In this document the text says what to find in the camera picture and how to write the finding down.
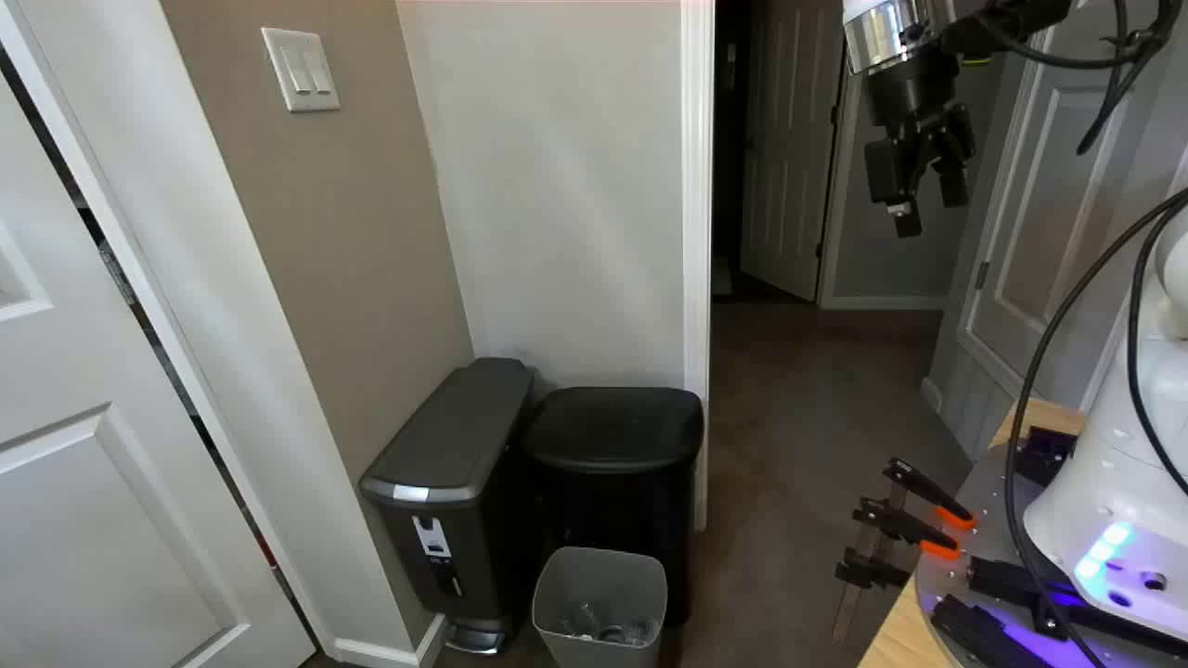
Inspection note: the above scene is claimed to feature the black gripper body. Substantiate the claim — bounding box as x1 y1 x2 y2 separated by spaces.
857 64 978 207

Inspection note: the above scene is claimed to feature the black plastic trash bin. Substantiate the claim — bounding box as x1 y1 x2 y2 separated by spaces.
521 383 708 632

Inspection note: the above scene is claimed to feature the small grey open wastebasket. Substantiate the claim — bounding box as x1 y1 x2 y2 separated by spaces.
526 542 674 668

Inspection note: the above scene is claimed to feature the grey steel pedal trash bin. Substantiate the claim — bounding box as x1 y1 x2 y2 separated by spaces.
358 351 539 661

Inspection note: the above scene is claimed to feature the grey panelled door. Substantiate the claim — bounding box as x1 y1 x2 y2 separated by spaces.
924 49 1188 463

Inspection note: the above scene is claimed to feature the white hallway door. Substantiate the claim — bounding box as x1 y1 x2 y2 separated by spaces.
734 0 852 308

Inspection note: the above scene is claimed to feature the black orange bar clamp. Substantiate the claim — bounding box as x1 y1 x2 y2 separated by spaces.
880 452 985 533
852 495 969 568

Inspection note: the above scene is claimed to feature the light wooden table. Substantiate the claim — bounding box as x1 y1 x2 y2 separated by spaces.
856 395 1092 668

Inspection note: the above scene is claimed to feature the crumpled trash in wastebasket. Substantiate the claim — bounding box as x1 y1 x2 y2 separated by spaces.
554 599 656 649

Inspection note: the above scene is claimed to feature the white baseboard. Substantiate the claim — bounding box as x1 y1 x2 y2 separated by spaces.
328 610 452 668

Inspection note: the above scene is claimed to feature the white panelled closet door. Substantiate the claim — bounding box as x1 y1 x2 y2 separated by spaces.
0 67 318 668

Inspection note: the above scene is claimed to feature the white wall corner trim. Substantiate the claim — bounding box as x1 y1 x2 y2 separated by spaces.
675 0 721 533

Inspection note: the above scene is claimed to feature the white light switch plate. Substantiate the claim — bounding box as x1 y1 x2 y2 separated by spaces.
255 22 346 120

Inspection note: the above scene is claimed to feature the white closet door frame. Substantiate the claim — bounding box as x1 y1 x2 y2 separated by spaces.
0 0 417 654

